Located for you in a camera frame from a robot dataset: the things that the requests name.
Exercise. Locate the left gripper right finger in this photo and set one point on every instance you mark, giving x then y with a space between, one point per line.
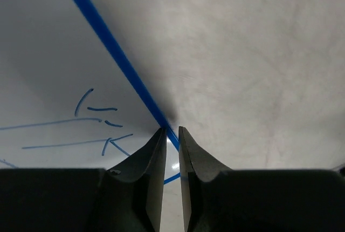
214 197

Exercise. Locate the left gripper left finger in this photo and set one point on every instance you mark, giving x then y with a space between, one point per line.
130 195

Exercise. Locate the blue framed small whiteboard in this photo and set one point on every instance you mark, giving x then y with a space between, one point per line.
72 107

